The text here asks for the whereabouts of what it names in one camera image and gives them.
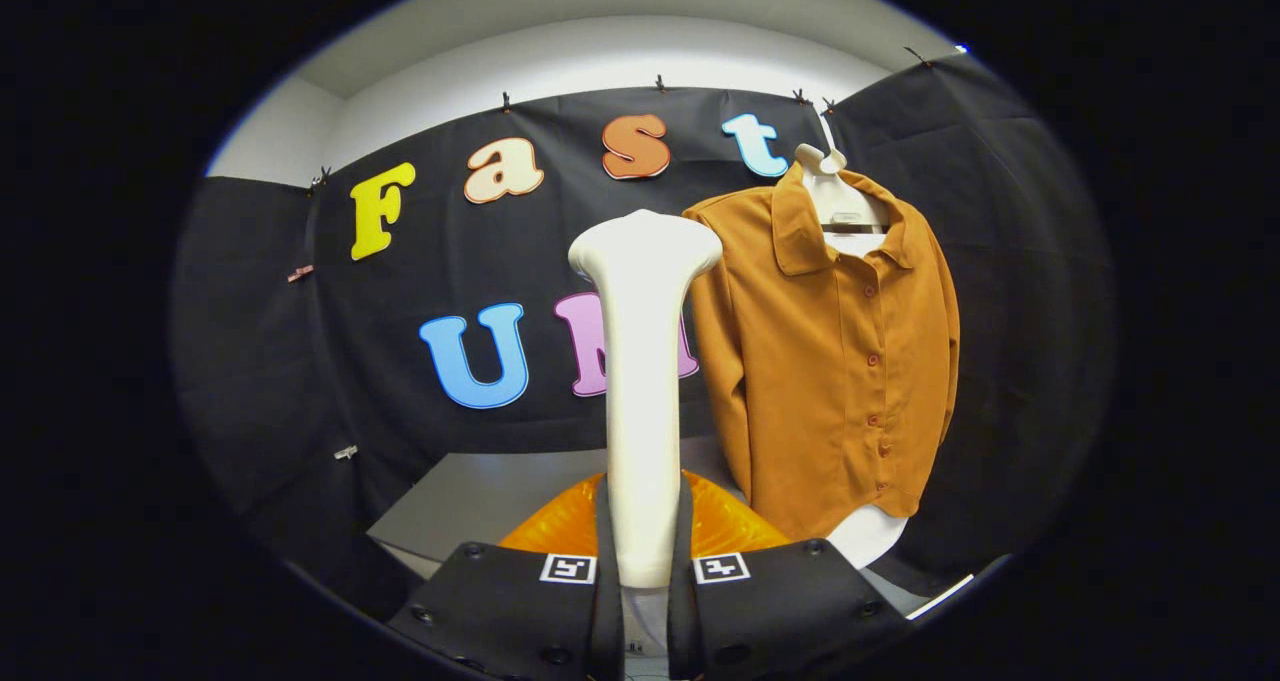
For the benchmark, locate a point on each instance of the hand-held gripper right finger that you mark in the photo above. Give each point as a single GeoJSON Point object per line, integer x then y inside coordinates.
{"type": "Point", "coordinates": [780, 611]}

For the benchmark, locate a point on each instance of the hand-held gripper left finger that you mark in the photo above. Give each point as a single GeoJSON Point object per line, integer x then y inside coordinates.
{"type": "Point", "coordinates": [520, 611]}

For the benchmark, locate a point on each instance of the white garment steamer head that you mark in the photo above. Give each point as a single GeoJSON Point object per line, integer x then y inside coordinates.
{"type": "Point", "coordinates": [642, 391]}

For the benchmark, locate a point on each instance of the orange button shirt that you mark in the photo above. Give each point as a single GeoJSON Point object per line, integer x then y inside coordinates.
{"type": "Point", "coordinates": [810, 361]}

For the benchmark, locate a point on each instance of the small pink clip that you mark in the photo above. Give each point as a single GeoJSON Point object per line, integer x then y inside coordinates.
{"type": "Point", "coordinates": [300, 273]}

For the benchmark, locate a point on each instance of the white hanger form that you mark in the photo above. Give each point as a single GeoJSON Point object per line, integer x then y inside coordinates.
{"type": "Point", "coordinates": [840, 201]}

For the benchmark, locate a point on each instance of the row of black clips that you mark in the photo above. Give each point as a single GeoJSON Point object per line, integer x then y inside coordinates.
{"type": "Point", "coordinates": [506, 102]}

